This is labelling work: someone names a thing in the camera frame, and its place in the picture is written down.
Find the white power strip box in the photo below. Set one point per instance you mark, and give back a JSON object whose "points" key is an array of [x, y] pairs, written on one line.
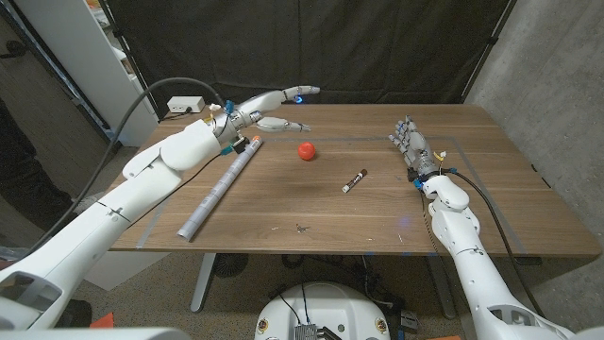
{"points": [[185, 104]]}

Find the red ball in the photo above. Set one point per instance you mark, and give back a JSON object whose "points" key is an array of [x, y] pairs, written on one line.
{"points": [[307, 151]]}

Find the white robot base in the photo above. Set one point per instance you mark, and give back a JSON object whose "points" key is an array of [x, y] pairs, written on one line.
{"points": [[321, 311]]}

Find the aluminum foil roll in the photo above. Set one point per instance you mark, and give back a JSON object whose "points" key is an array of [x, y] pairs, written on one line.
{"points": [[217, 189]]}

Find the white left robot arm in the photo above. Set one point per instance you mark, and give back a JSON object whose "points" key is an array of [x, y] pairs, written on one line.
{"points": [[94, 226]]}

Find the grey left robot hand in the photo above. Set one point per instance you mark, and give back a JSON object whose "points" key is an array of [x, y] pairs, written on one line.
{"points": [[250, 113]]}

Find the grey table leg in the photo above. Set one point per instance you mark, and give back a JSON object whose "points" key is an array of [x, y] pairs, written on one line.
{"points": [[442, 288], [203, 283]]}

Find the white tall cabinet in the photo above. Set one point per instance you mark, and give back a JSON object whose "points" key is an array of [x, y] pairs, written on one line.
{"points": [[85, 56]]}

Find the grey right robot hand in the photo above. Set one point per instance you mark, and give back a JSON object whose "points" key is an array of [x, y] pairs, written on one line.
{"points": [[417, 148]]}

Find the black backdrop stand pole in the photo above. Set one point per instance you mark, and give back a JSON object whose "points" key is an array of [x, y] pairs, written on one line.
{"points": [[129, 56], [493, 40]]}

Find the black round fan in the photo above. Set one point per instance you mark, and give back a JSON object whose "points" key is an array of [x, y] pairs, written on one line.
{"points": [[230, 264]]}

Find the orange floor object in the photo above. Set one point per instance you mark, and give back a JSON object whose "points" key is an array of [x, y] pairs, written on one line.
{"points": [[104, 322]]}

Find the brown capped whiteboard marker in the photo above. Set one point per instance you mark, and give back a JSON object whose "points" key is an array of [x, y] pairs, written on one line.
{"points": [[354, 181]]}

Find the small metal key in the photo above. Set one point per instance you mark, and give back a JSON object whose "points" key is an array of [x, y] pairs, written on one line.
{"points": [[300, 229]]}

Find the black backdrop curtain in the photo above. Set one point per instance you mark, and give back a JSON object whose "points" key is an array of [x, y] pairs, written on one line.
{"points": [[354, 47]]}

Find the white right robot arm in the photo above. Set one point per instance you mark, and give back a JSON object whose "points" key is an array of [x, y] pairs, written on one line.
{"points": [[472, 264]]}

